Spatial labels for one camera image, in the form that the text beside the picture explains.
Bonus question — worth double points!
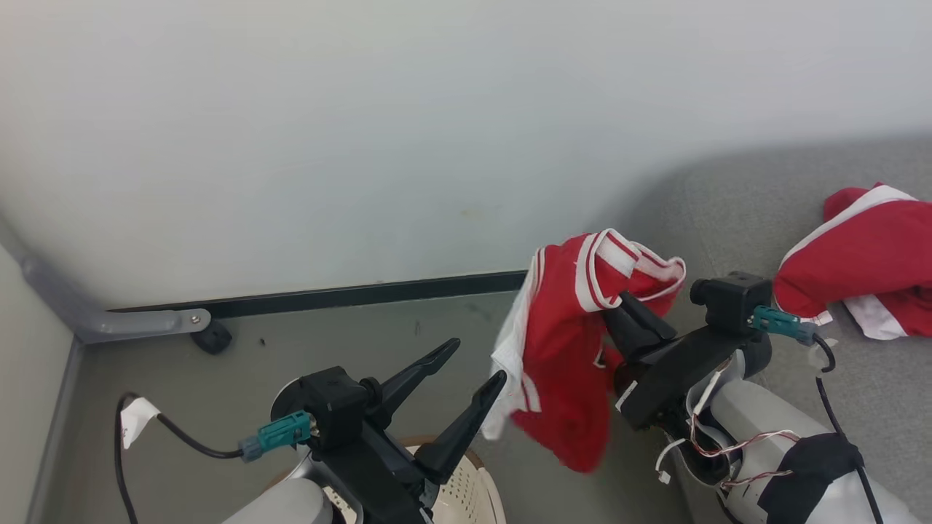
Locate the black right camera cable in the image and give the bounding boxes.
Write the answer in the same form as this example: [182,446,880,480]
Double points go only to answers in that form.
[810,333,886,524]

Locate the red jersey with white trim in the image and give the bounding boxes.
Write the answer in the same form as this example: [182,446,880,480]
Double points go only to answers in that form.
[481,229,687,475]

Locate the grey metal bracket bar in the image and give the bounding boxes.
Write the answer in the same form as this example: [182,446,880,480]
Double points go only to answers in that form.
[0,211,213,345]

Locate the red white twisted wires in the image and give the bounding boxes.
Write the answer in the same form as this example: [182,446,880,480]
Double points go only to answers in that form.
[687,413,803,490]

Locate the teal right camera connector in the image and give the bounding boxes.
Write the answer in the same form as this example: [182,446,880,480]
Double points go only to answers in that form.
[749,305,818,347]

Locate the teal left camera connector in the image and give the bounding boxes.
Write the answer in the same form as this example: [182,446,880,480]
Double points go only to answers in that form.
[239,410,317,464]

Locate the red shorts with white stripe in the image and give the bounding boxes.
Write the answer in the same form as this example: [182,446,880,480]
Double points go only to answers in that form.
[772,183,932,341]

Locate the teal camera connector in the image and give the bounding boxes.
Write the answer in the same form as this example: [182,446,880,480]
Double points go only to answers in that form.
[239,410,317,464]
[749,305,818,347]

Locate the black left camera cable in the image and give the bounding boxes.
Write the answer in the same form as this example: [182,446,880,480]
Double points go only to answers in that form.
[113,392,245,524]

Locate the white paper cable tag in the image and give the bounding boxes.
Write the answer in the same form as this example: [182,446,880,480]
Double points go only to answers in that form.
[119,397,161,450]

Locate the black camera cable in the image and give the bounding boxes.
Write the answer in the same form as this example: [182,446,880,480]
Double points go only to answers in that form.
[810,333,886,524]
[113,392,245,524]

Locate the black skirting strip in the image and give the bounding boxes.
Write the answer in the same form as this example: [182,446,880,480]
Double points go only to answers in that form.
[108,270,529,319]

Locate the black round caster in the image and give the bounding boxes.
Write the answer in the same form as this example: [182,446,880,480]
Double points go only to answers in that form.
[190,319,234,356]

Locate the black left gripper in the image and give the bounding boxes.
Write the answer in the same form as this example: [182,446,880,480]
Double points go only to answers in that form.
[313,338,508,524]

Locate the black strap wrap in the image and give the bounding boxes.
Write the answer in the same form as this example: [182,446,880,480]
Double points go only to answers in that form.
[757,432,866,524]

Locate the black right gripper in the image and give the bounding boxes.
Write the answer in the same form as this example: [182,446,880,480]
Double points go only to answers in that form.
[602,290,773,432]

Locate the white perforated plastic laundry basket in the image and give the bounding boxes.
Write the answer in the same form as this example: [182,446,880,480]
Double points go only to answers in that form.
[266,435,508,524]

